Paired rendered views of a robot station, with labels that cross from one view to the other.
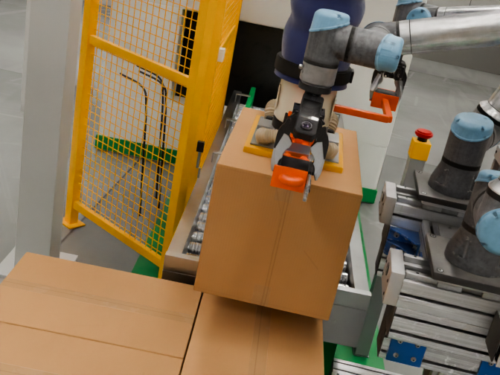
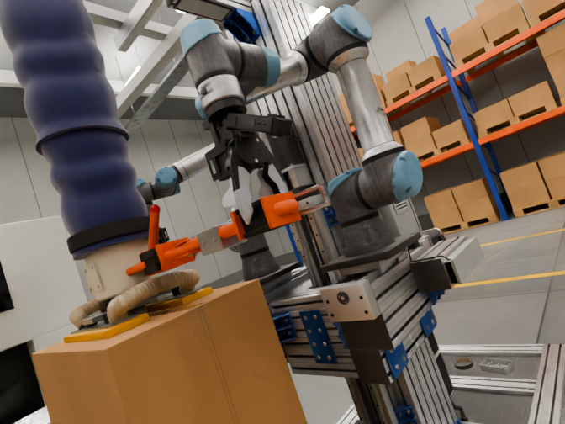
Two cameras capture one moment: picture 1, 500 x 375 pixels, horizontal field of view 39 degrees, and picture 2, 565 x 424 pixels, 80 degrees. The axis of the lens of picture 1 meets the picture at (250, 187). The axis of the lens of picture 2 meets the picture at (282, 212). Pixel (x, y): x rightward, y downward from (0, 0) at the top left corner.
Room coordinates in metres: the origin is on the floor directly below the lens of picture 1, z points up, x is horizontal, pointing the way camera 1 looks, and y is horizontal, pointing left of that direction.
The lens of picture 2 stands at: (1.10, 0.34, 1.17)
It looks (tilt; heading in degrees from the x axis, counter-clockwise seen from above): 3 degrees up; 308
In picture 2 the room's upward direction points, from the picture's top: 19 degrees counter-clockwise
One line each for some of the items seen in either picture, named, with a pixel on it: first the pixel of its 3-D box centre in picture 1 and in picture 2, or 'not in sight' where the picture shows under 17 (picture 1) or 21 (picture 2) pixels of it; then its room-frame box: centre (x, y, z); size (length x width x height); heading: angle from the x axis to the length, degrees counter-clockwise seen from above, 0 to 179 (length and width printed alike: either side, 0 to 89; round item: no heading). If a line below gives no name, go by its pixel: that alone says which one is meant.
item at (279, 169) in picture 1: (289, 172); (266, 215); (1.47, -0.08, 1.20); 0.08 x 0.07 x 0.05; 178
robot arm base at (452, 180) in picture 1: (457, 174); (258, 262); (2.05, -0.61, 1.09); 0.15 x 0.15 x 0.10
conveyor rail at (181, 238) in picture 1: (212, 165); not in sight; (3.26, 0.20, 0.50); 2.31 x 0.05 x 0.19; 0
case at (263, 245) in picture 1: (282, 204); (161, 387); (2.07, -0.11, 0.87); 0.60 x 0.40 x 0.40; 178
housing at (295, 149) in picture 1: (295, 156); (222, 237); (1.61, -0.09, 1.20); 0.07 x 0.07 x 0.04; 88
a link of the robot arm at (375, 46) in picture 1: (374, 48); (246, 70); (1.49, -0.20, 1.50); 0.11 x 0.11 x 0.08; 82
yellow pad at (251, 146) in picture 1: (266, 130); (101, 324); (2.07, -0.02, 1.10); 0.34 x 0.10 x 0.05; 178
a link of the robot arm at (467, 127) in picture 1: (469, 138); (248, 234); (2.06, -0.61, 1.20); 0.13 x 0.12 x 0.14; 151
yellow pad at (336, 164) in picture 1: (327, 143); (166, 297); (2.07, -0.21, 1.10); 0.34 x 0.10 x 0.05; 178
